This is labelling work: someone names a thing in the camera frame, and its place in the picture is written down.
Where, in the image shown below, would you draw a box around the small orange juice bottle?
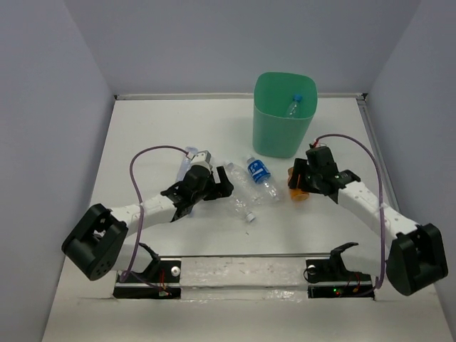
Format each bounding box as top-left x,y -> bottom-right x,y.
287,167 -> 310,202

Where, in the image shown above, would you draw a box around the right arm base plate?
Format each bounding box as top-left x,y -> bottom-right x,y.
303,242 -> 375,299

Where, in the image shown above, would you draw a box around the clear ribbed bottle white cap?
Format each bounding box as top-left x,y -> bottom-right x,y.
229,194 -> 256,223

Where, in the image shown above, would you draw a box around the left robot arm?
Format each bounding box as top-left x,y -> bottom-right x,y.
61,165 -> 234,281

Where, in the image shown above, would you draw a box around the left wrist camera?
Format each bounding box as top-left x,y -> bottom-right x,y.
190,150 -> 212,171

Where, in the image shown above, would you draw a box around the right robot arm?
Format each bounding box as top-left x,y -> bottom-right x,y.
288,146 -> 448,296

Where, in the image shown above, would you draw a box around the blue-cap blue-label water bottle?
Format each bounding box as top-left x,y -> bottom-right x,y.
285,94 -> 303,118

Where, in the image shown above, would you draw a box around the white-cap blue-label drink bottle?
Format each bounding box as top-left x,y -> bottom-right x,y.
246,155 -> 280,202

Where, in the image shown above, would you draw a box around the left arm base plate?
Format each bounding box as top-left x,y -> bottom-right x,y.
113,258 -> 182,300

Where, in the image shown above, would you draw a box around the clear bottle blue cap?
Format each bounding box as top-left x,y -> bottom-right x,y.
176,146 -> 198,182

